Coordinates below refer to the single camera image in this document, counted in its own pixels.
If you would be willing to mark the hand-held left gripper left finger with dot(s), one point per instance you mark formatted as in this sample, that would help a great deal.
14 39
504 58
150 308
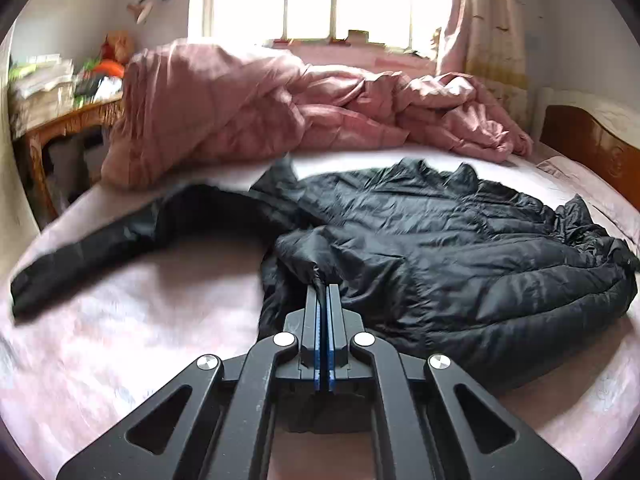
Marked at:
316 340

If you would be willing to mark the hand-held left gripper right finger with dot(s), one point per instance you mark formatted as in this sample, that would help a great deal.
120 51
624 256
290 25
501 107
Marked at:
331 340

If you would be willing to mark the black puffer jacket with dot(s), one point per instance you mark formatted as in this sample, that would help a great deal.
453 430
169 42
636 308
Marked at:
425 240

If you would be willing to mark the pink quilt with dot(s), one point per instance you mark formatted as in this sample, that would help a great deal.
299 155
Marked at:
240 105

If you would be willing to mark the small box on windowsill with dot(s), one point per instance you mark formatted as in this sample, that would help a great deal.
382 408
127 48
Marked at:
358 36

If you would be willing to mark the carved wooden desk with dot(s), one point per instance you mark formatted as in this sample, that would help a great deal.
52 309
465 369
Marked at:
65 120

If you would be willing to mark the shiny plastic bag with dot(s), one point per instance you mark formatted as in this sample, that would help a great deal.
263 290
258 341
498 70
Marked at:
97 87

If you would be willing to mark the wooden headboard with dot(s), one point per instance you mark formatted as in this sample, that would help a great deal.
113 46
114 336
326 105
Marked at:
595 135

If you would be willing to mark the orange carrot plush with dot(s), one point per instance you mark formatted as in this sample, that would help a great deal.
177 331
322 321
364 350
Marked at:
107 67

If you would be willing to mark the brown plush toy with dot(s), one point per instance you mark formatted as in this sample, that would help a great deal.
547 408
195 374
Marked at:
117 45

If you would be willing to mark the pink patterned curtain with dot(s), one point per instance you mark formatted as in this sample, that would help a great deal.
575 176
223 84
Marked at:
487 20

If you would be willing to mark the stack of papers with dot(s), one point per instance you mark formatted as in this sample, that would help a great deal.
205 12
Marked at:
40 90

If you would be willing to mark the pink wall lamp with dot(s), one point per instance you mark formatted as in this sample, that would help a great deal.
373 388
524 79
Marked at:
145 2

